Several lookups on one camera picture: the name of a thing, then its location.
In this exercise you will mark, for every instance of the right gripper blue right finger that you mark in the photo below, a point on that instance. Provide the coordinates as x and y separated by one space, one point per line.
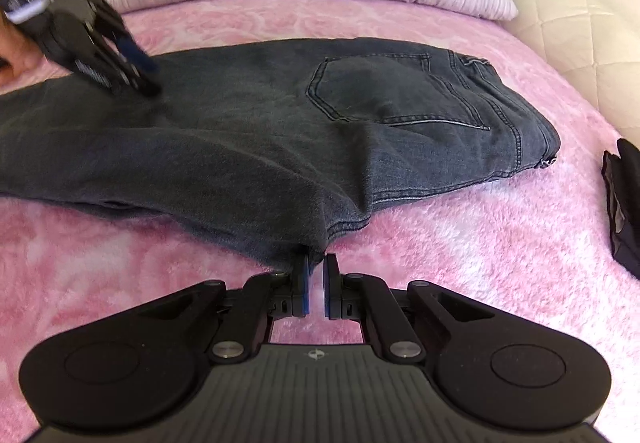
368 301

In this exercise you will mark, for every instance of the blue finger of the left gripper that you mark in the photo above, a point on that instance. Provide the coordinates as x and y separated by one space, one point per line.
109 69
140 55

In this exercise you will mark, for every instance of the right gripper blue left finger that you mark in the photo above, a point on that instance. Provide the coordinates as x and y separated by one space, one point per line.
249 312

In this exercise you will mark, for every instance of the dark grey denim jeans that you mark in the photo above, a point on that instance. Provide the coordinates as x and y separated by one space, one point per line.
273 149

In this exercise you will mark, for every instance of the person left hand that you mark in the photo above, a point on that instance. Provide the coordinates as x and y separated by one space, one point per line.
21 54

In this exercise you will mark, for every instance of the pink rose fleece blanket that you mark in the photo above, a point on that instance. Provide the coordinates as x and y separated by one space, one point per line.
535 245

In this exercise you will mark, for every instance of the folded black garment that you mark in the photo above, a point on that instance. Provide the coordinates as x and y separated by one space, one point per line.
620 173

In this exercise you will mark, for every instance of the cream quilted headboard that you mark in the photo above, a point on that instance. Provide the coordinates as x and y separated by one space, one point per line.
594 45

